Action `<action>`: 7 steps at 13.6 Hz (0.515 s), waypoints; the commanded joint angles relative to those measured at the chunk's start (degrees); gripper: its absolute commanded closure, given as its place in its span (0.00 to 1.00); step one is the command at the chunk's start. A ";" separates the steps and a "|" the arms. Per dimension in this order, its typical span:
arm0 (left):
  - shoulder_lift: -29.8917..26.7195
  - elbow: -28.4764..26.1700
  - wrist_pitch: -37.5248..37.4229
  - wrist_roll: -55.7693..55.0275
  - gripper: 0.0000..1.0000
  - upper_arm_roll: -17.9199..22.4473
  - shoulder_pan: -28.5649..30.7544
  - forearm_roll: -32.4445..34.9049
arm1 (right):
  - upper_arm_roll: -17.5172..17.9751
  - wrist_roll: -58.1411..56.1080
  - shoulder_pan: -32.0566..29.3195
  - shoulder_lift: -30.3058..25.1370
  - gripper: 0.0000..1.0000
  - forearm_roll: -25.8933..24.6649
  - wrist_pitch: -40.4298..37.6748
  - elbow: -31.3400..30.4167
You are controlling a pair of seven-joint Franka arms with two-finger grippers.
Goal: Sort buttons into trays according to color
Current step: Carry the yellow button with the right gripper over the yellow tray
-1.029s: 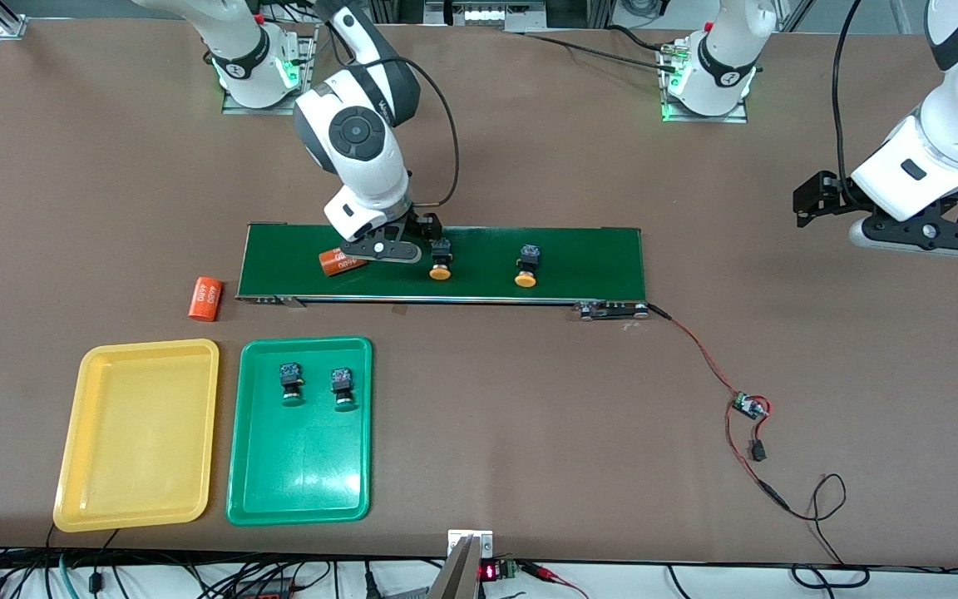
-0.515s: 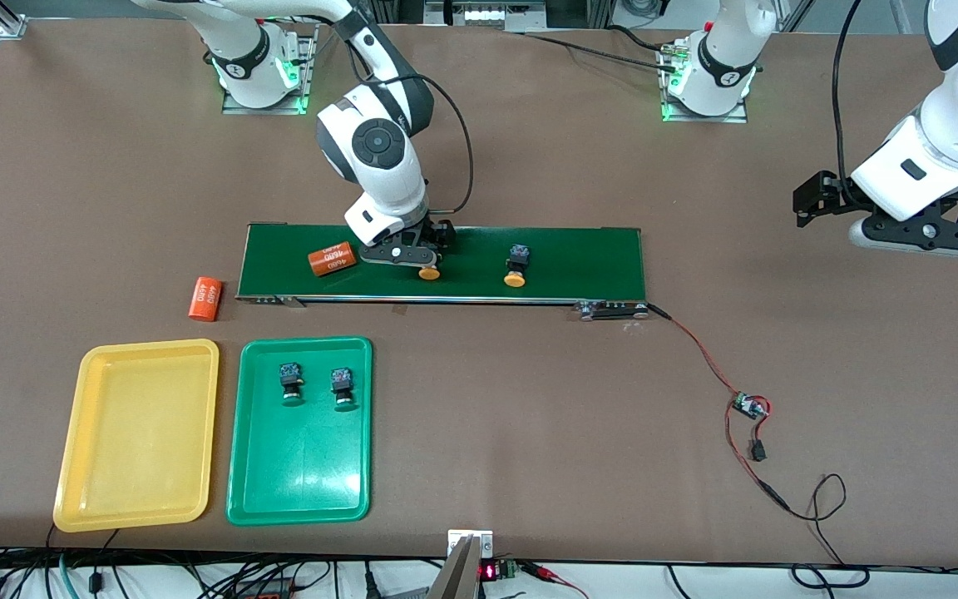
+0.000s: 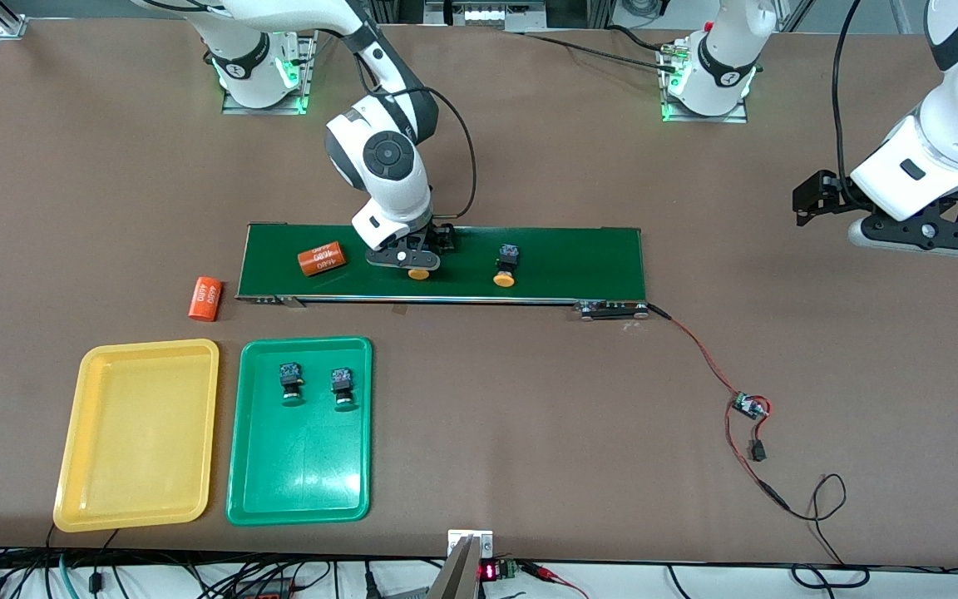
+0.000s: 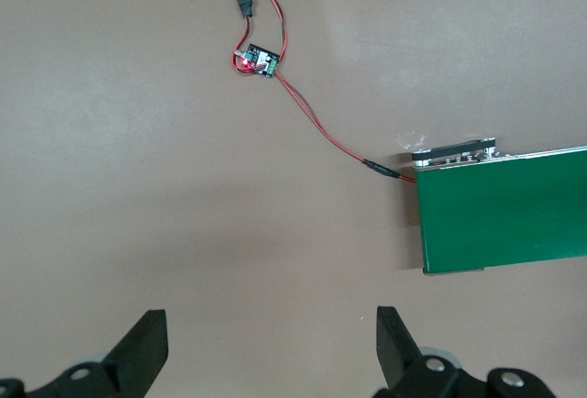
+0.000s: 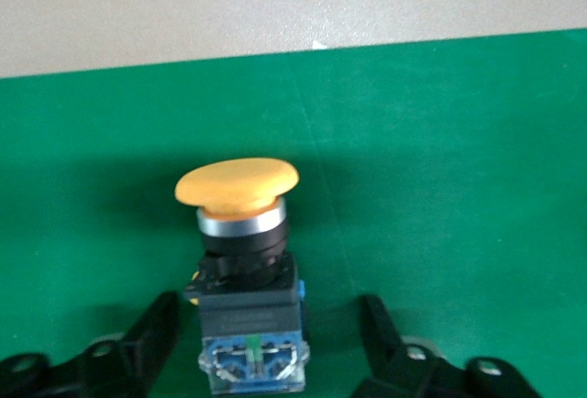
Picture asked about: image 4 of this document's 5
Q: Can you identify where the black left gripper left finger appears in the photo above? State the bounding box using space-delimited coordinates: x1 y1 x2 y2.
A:
0 308 170 398

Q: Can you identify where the small motor controller board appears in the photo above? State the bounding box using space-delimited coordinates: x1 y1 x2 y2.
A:
231 42 281 79

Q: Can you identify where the red black motor wire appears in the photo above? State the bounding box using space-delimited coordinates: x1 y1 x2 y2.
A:
227 0 417 184

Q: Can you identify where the green belt conveyor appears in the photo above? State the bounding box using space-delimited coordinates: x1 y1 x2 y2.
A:
397 135 587 276

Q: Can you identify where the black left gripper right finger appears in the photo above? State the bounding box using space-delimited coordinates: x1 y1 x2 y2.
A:
373 304 559 398

